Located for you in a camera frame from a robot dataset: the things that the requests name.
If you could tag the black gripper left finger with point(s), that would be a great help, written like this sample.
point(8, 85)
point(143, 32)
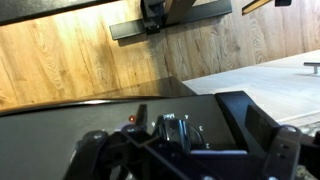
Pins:
point(110, 156)

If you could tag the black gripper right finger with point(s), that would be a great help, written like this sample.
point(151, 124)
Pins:
point(283, 153)

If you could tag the black stove knob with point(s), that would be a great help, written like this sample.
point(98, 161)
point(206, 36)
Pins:
point(176, 131)

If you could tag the red indicator light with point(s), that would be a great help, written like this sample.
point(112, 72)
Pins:
point(132, 118)

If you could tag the black electric stove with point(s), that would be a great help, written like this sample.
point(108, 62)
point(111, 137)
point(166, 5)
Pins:
point(50, 143)

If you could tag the tan wooden bar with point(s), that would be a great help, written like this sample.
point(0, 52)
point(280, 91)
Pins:
point(255, 6)

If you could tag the black camera stand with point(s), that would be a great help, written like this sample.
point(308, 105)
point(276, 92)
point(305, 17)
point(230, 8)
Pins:
point(206, 10)

